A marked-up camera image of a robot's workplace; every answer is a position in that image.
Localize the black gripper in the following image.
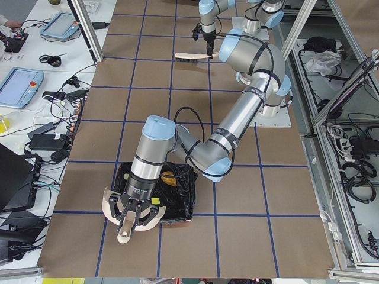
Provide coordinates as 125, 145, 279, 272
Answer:
108, 193, 159, 233
192, 24, 216, 58

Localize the white dustpan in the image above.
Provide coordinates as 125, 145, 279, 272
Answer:
102, 188, 166, 244

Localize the yellow green sponge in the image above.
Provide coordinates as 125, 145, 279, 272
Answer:
151, 197, 160, 205

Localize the white hand brush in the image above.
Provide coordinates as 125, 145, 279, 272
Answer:
175, 52, 219, 63

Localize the brown bread roll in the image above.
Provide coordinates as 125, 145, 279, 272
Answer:
160, 171, 177, 187

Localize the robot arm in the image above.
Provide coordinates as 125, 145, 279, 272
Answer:
192, 0, 285, 59
102, 28, 291, 243

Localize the left bin with black bag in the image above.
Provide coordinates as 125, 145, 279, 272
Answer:
112, 162, 197, 224

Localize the black power adapter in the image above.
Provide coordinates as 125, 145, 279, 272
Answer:
29, 134, 70, 151

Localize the black laptop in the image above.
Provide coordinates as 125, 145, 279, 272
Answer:
1, 145, 41, 213

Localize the blue teach pendant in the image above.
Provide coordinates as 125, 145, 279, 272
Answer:
40, 11, 79, 41
1, 67, 44, 109

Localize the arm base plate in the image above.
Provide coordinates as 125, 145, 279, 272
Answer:
232, 17, 269, 41
250, 105, 292, 128

